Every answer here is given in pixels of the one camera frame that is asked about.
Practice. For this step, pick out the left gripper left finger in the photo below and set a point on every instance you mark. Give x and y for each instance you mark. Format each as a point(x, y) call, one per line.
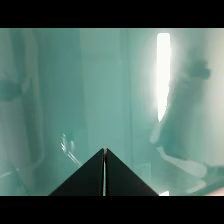
point(87, 180)

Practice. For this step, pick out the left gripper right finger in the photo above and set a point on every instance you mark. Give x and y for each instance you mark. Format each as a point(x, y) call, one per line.
point(125, 180)

